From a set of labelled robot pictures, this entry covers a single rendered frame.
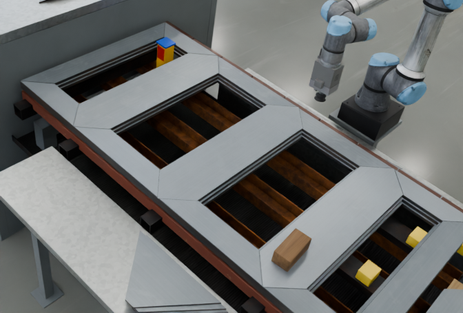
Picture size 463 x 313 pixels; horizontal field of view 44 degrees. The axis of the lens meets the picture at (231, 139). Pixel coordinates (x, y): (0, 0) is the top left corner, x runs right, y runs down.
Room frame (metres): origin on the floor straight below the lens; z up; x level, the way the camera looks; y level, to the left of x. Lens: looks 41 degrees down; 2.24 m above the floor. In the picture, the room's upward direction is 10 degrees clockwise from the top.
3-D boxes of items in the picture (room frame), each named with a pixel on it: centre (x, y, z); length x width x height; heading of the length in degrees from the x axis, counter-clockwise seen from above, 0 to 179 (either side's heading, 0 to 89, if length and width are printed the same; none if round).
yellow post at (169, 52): (2.07, 0.34, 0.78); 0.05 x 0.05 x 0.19; 54
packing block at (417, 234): (1.31, -0.67, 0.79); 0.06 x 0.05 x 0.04; 144
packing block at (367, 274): (1.13, -0.49, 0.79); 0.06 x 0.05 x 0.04; 144
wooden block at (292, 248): (1.10, -0.23, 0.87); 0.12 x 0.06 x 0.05; 149
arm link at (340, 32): (1.74, -0.29, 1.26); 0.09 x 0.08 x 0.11; 126
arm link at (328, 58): (1.73, -0.29, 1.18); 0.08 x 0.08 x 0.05
